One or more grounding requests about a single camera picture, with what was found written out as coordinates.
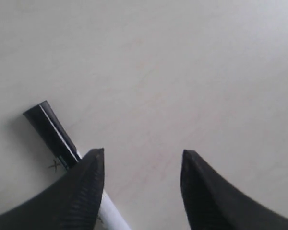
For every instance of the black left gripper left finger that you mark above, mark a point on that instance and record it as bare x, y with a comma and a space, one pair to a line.
71, 203

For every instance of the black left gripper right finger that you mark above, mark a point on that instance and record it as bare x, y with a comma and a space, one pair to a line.
212, 203

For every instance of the black white whiteboard marker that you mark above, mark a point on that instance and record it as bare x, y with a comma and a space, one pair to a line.
46, 123

